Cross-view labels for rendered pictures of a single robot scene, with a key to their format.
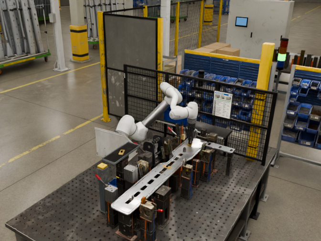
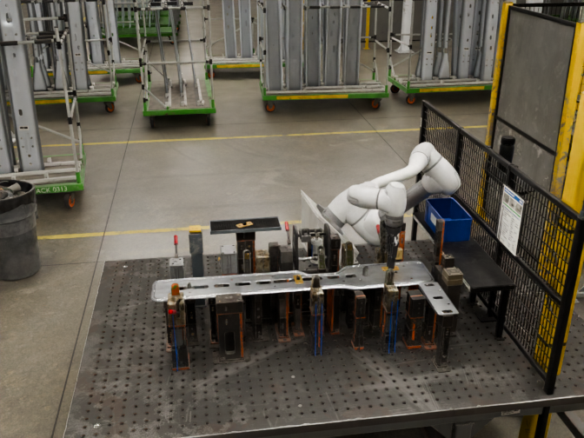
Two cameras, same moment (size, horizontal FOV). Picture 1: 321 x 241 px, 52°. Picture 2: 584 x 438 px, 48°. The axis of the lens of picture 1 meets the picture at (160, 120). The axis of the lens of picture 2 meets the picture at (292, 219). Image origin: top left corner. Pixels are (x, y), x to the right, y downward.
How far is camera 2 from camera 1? 2.34 m
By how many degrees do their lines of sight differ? 46
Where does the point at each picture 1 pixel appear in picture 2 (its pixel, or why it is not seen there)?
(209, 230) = (267, 406)
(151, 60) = (555, 116)
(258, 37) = not seen: outside the picture
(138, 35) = (546, 56)
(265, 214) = not seen: outside the picture
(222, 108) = (509, 228)
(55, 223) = (137, 286)
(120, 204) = (163, 286)
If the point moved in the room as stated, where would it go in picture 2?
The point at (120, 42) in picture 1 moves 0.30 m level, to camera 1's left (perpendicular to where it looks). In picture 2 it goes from (520, 69) to (489, 63)
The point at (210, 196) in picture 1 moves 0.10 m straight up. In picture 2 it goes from (350, 372) to (351, 355)
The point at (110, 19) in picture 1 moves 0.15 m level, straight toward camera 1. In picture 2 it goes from (515, 20) to (507, 22)
